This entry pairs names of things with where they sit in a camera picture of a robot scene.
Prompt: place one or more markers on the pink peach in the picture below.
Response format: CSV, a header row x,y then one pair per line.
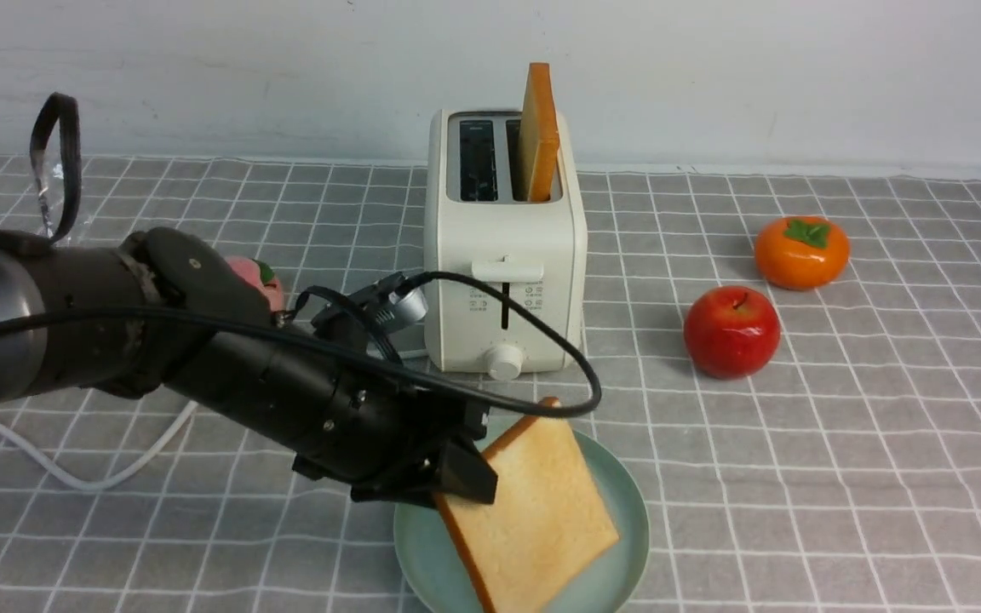
x,y
260,276

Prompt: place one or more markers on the orange persimmon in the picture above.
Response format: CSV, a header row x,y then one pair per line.
x,y
801,252

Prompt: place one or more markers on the red apple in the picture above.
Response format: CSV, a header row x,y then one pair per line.
x,y
731,332

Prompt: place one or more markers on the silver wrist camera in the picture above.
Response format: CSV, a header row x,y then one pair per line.
x,y
393,302

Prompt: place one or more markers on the toasted bread slice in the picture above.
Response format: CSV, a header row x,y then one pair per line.
x,y
547,525
536,139

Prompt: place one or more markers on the white two-slot toaster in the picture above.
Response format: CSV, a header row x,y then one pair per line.
x,y
477,224

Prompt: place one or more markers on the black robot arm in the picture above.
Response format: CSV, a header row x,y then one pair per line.
x,y
165,310

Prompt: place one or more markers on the grey checkered tablecloth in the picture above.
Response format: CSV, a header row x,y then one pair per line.
x,y
844,476

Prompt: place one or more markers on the light green round plate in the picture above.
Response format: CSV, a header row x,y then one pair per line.
x,y
433,569

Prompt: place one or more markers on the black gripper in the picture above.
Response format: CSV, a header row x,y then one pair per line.
x,y
389,442

